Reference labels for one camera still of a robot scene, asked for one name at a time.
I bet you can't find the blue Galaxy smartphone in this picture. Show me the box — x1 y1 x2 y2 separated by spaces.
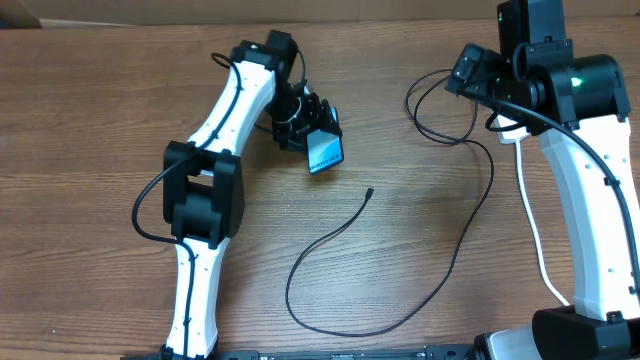
307 130 344 175

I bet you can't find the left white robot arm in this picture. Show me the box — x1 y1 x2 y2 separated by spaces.
161 30 344 359

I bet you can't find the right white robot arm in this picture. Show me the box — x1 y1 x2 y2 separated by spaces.
447 0 639 359

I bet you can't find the white power strip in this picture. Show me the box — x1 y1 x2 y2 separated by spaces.
495 115 530 144

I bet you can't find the cardboard backdrop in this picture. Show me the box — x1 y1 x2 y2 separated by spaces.
0 0 640 29

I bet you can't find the black charging cable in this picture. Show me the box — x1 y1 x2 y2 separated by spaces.
285 68 496 338

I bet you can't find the white power strip cord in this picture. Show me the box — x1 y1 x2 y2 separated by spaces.
514 139 571 307

